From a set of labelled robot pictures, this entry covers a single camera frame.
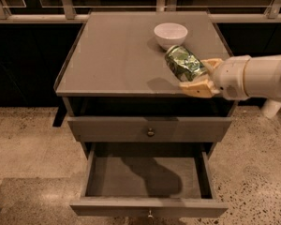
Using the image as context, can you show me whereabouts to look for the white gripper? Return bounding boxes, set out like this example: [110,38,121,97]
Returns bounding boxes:
[179,55,251,98]

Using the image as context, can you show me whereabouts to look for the green soda can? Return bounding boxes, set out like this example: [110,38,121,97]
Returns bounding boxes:
[165,45,207,82]

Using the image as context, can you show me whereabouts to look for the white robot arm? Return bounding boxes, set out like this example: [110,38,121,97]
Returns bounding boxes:
[179,55,281,102]

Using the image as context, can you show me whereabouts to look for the grey top drawer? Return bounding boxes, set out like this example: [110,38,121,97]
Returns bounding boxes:
[67,116,231,143]

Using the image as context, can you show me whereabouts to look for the brass top drawer knob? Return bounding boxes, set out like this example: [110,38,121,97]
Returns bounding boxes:
[147,128,155,137]

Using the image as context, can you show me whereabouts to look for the grey drawer cabinet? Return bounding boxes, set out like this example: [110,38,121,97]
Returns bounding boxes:
[52,10,252,159]

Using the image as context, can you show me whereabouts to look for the open grey middle drawer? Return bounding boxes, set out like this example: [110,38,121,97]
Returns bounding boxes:
[70,142,228,218]

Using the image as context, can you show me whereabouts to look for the white ceramic bowl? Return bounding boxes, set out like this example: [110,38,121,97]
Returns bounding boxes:
[154,22,188,50]

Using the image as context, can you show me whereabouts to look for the white pillar post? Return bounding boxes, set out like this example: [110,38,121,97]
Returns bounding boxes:
[260,98,281,119]

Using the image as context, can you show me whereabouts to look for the metal railing frame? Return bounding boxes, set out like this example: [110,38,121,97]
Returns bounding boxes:
[0,0,281,23]

